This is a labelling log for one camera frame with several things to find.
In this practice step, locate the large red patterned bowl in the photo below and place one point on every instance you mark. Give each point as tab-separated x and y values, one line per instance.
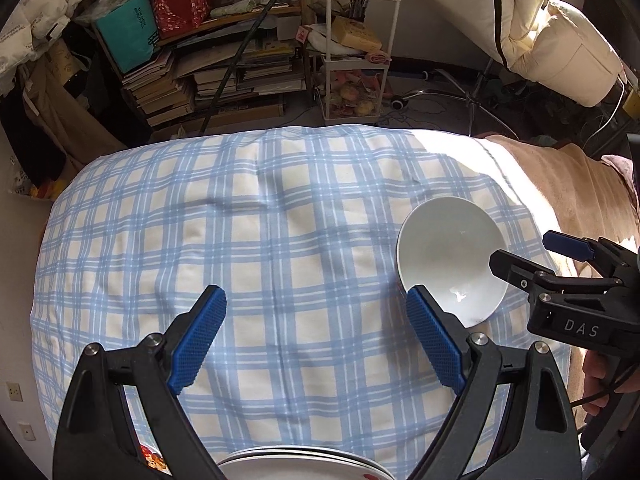
150	460

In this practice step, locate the white wall outlet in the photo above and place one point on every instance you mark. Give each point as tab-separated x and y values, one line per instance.
15	392
26	431

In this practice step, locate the white rolling cart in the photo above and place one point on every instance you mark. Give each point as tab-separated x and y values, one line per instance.
330	10

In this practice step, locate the pink cloth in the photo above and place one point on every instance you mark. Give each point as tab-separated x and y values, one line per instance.
620	170

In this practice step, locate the white plastic bag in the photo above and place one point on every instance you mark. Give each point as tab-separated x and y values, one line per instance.
30	25

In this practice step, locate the blue plaid cloth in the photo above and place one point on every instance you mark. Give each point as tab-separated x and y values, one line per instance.
250	235

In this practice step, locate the dark green pole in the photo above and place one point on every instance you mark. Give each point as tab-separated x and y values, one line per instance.
235	60

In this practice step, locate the cardboard box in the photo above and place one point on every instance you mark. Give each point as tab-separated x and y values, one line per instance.
357	35

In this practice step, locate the person's right hand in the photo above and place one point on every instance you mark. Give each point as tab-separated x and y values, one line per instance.
597	370

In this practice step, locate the cream office chair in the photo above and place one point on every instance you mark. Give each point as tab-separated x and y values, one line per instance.
575	50

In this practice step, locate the teal bag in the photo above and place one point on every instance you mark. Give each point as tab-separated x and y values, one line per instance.
125	30

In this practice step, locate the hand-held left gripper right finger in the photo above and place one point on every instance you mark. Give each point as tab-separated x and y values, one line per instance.
435	340

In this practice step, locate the brown fleece blanket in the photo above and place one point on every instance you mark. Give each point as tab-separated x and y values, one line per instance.
575	195

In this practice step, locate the clear plastic bag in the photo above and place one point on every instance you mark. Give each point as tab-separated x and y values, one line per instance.
40	187

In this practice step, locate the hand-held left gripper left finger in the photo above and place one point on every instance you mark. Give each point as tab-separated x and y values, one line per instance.
200	340

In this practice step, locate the stack of books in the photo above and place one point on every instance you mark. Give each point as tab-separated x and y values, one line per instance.
165	90

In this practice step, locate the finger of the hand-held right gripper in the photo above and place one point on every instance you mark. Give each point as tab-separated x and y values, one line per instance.
565	245
515	270

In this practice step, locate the plain white bowl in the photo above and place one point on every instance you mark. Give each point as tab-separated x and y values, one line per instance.
450	245

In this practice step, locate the wooden bookshelf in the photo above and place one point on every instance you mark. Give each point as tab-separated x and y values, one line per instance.
235	17

